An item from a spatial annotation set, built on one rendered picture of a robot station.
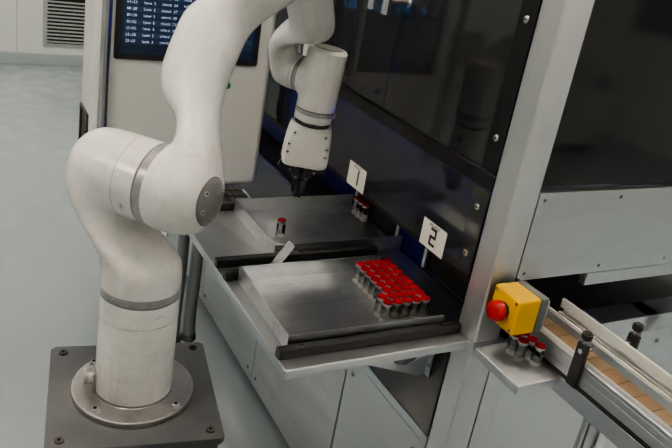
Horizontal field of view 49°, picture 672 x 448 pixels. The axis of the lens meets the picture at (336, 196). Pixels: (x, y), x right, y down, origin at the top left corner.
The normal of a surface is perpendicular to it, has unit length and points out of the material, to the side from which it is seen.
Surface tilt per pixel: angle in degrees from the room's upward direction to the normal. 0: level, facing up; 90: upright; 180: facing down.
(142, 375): 90
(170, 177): 58
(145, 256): 30
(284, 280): 0
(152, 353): 90
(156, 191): 72
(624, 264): 90
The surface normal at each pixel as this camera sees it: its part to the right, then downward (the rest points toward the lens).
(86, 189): -0.36, 0.34
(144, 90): 0.44, 0.40
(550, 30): -0.88, 0.04
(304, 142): 0.06, 0.41
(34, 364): 0.16, -0.92
